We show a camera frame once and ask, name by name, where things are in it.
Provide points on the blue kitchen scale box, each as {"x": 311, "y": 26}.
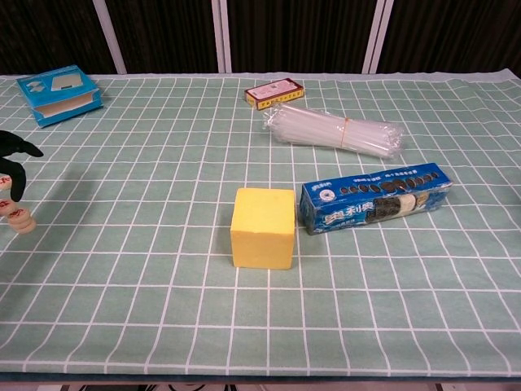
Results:
{"x": 53, "y": 81}

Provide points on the blue Oreo cookie box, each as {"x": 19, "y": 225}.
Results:
{"x": 366, "y": 195}

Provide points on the green checked tablecloth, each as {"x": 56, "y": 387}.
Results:
{"x": 163, "y": 163}

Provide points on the bundle of clear straws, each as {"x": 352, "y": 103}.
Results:
{"x": 325, "y": 130}

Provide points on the yellow foam cube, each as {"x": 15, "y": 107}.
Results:
{"x": 260, "y": 228}

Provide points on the red flat card box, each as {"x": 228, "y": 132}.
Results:
{"x": 272, "y": 91}

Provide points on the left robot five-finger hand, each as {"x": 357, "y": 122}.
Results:
{"x": 20, "y": 179}

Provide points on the dark folding partition screen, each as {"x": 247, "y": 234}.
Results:
{"x": 163, "y": 32}

